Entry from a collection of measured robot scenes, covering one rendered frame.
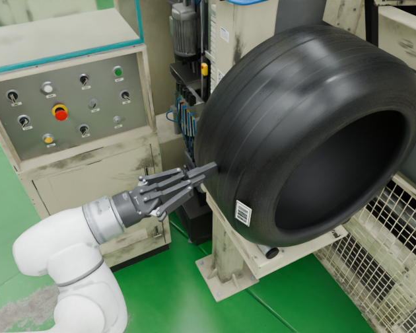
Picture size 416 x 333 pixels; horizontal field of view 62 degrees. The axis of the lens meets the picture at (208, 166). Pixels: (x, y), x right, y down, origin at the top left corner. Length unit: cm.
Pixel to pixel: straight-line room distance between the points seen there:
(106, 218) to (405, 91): 67
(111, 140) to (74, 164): 17
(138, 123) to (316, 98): 91
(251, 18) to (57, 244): 72
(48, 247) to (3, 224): 184
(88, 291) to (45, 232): 14
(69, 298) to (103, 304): 7
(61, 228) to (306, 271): 161
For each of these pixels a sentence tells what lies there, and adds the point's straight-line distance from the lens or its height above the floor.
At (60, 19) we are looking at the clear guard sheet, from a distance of 121.
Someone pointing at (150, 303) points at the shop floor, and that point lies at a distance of 199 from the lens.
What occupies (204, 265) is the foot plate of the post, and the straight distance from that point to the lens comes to 206.
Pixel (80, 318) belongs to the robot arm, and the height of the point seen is 115.
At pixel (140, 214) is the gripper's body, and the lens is 74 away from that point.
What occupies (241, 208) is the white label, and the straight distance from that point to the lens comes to 77.
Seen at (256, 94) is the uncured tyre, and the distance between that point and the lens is 75.
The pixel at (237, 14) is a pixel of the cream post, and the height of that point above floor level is 145.
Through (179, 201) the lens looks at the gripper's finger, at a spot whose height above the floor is 123.
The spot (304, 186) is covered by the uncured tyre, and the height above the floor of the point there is 93.
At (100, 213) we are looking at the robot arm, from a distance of 73.
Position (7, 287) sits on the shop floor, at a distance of 229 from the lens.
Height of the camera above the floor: 180
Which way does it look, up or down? 44 degrees down
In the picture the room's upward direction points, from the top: straight up
